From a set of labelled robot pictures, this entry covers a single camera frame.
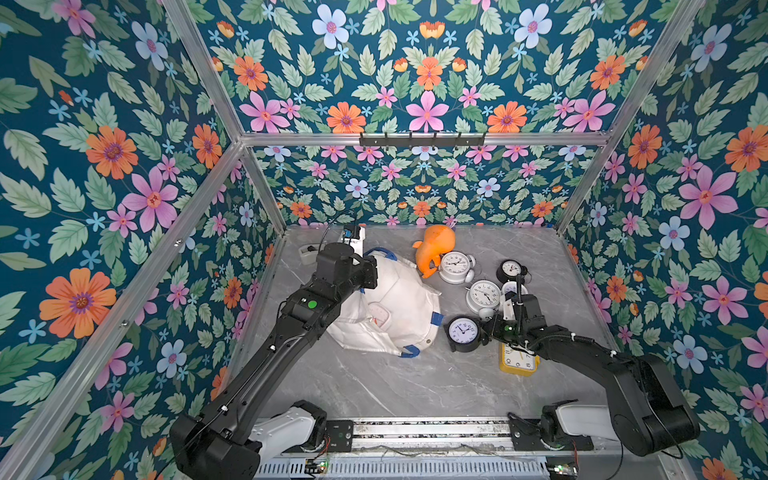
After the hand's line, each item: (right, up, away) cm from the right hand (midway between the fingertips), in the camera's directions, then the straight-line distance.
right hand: (489, 322), depth 91 cm
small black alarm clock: (+11, +16, +12) cm, 23 cm away
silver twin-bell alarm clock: (-8, +16, +11) cm, 21 cm away
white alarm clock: (-1, +7, +5) cm, 8 cm away
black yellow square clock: (+6, -10, -7) cm, 14 cm away
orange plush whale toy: (-14, +26, +17) cm, 34 cm away
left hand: (-33, +20, -18) cm, 43 cm away
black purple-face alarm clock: (-8, -3, -3) cm, 9 cm away
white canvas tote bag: (-28, +2, +3) cm, 28 cm away
